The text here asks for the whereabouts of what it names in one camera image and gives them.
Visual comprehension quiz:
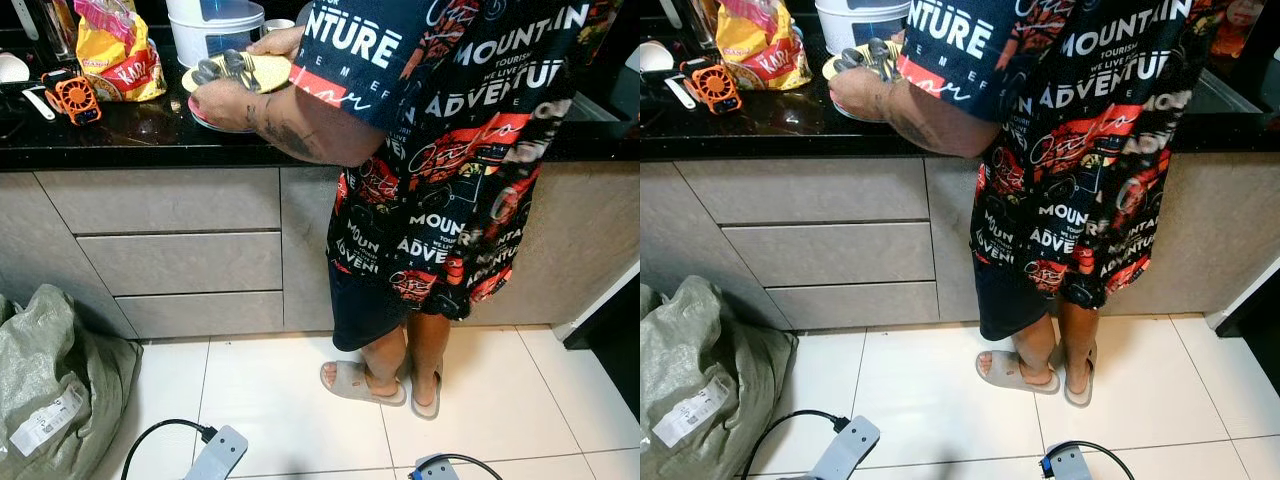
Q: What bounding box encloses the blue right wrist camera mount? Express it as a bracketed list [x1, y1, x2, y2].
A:
[1038, 440, 1091, 480]
[410, 454, 458, 480]

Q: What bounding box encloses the grey corner cabinet panel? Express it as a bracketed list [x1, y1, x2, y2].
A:
[640, 160, 791, 331]
[0, 170, 138, 339]

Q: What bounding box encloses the floral red-rimmed plate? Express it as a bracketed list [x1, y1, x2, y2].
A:
[187, 98, 257, 136]
[828, 98, 891, 126]

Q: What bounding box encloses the person's left hand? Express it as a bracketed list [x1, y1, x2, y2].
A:
[188, 78, 266, 128]
[828, 66, 906, 119]

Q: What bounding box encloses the white shipping label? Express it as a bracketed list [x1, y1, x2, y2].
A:
[650, 375, 733, 449]
[8, 383, 88, 458]

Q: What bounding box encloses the grey slipper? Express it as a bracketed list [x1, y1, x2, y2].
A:
[319, 360, 409, 407]
[1063, 345, 1098, 408]
[409, 365, 444, 421]
[975, 350, 1061, 396]

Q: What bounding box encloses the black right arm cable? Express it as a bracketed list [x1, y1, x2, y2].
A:
[420, 452, 506, 480]
[1050, 438, 1136, 480]

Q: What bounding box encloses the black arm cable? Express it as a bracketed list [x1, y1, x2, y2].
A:
[420, 452, 506, 480]
[120, 418, 218, 480]
[740, 408, 851, 480]
[1050, 438, 1136, 480]

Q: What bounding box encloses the yellow plate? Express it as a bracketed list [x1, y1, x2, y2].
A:
[181, 52, 294, 95]
[822, 42, 906, 83]

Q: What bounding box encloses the grey drawer front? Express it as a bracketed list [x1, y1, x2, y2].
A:
[114, 291, 285, 340]
[765, 281, 941, 329]
[34, 168, 282, 237]
[76, 232, 284, 297]
[672, 158, 931, 225]
[720, 221, 933, 286]

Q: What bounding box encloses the orange handheld fan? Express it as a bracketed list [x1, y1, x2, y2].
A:
[680, 57, 744, 115]
[40, 67, 104, 127]

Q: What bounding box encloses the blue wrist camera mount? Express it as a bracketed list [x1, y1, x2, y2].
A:
[410, 454, 458, 480]
[805, 415, 883, 480]
[183, 425, 250, 480]
[1038, 440, 1091, 480]

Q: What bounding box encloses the yellow snack bag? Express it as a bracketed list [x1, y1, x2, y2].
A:
[715, 0, 813, 93]
[73, 0, 168, 104]

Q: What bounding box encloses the person's right hand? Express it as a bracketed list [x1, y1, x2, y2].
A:
[245, 25, 307, 61]

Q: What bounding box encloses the green woven sack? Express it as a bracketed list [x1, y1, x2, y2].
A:
[0, 284, 143, 480]
[640, 275, 799, 480]

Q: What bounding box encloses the white round appliance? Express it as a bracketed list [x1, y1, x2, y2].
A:
[815, 0, 911, 56]
[165, 0, 267, 69]

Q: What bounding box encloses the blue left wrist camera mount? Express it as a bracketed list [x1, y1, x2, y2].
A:
[183, 425, 250, 480]
[805, 415, 883, 480]

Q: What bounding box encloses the red food package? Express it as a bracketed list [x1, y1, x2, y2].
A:
[1208, 0, 1269, 59]

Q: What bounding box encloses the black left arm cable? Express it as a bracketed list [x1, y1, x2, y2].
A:
[740, 408, 851, 480]
[120, 418, 218, 480]

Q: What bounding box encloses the clear drinking glass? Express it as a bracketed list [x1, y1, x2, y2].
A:
[40, 0, 81, 53]
[685, 0, 723, 49]

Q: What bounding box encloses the grey cabinet door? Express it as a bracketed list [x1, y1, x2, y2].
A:
[279, 165, 346, 334]
[465, 158, 641, 328]
[925, 155, 986, 326]
[1105, 150, 1280, 319]

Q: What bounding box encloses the person in printed shirt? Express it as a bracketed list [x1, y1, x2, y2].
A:
[290, 0, 626, 421]
[895, 0, 1241, 409]

